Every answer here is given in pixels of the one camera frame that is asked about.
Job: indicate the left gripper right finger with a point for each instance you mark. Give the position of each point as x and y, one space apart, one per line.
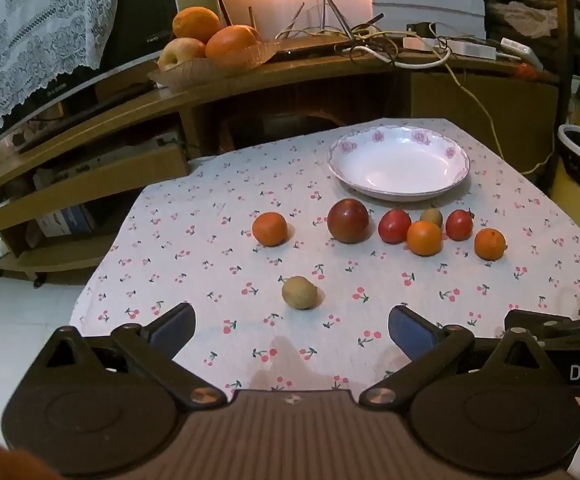
432 350

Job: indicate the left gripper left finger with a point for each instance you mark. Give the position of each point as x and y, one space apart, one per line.
152 348

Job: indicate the orange mandarin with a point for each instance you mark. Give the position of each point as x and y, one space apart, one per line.
489 244
424 238
270 229

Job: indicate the small red tomato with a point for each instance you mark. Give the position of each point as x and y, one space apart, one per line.
459 225

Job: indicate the brown kiwi fruit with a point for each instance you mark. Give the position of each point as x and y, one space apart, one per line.
432 215
299 293

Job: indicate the large dark red tomato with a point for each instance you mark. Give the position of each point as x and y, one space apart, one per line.
348 221

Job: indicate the cherry print tablecloth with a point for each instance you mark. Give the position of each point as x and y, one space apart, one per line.
190 240

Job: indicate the white floral plate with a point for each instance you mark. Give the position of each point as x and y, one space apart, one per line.
398 163

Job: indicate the white power strip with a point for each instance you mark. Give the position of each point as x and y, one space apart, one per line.
456 47

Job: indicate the pale apple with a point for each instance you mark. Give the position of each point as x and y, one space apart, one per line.
180 50

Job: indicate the glass fruit bowl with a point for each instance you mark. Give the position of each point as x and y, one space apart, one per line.
206 70

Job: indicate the black television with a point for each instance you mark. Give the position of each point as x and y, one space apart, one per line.
140 29

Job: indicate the large orange on shelf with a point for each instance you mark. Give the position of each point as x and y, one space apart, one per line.
196 22

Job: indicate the white lace cloth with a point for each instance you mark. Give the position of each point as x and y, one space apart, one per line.
43 39

